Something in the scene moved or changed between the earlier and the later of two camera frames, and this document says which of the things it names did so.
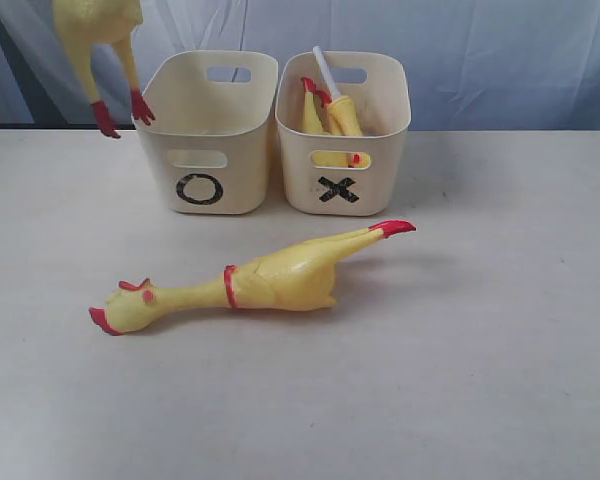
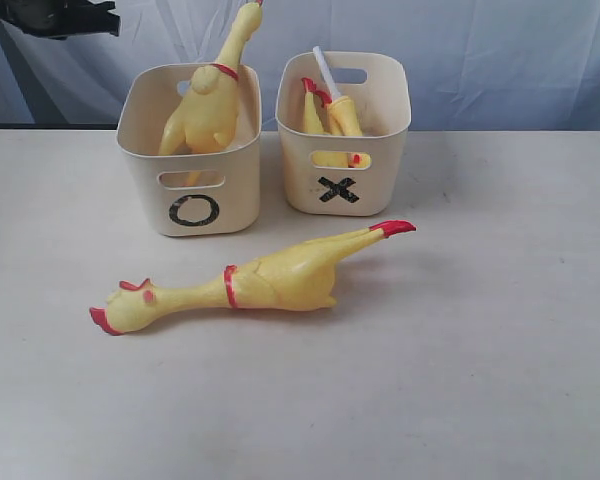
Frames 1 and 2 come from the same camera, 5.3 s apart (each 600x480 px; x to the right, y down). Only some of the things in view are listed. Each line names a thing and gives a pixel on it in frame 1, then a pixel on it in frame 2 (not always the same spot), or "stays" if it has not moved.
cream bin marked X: x=350 y=175 stays
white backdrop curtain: x=472 y=64 stays
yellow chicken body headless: x=311 y=120 stays
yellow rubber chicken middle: x=299 y=275 stays
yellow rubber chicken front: x=83 y=24 to x=204 y=117
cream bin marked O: x=215 y=115 to x=189 y=195
